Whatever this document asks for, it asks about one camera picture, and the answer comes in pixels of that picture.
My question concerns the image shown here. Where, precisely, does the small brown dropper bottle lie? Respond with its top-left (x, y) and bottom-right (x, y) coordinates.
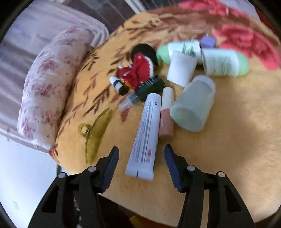
top-left (109, 76), bottom-right (130, 96)

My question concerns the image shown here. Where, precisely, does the dark green spray bottle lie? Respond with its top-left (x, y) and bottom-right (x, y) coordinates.
top-left (118, 76), bottom-right (166, 112)

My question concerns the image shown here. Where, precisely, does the red black knitted ornament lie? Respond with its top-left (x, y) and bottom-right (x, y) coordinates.
top-left (118, 44), bottom-right (158, 90)

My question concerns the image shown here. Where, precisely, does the olive green hair claw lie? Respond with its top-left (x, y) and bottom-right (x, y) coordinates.
top-left (78, 108), bottom-right (113, 164)

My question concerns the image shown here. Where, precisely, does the pink lip gloss tube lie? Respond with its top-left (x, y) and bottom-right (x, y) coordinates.
top-left (159, 87), bottom-right (174, 138)

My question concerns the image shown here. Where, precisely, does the left sheer curtain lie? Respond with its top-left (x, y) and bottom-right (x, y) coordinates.
top-left (1, 1), bottom-right (109, 141)

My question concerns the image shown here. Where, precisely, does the white floral rolled quilt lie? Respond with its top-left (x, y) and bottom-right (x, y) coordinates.
top-left (17, 27), bottom-right (94, 151)

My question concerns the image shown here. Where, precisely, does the frosted jar with white lid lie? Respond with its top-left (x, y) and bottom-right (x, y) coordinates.
top-left (169, 75), bottom-right (216, 133)

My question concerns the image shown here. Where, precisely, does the small purple square box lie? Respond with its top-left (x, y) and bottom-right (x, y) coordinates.
top-left (200, 36), bottom-right (216, 48)

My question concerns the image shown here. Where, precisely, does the green frog lotion bottle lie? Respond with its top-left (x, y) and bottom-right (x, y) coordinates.
top-left (156, 39), bottom-right (202, 65)

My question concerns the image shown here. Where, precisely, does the white ointment tube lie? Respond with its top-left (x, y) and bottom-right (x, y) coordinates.
top-left (125, 93), bottom-right (161, 181)

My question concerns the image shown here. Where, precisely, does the window with metal bars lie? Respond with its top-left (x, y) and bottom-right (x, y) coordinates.
top-left (63, 0), bottom-right (183, 33)

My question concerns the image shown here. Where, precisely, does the yellow floral plush blanket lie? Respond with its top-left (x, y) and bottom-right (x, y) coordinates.
top-left (48, 0), bottom-right (281, 228)

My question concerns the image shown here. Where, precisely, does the white green lotion bottle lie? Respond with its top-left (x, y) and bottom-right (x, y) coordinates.
top-left (201, 48), bottom-right (250, 77)

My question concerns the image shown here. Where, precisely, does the small white cup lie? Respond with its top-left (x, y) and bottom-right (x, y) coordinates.
top-left (167, 51), bottom-right (197, 87)

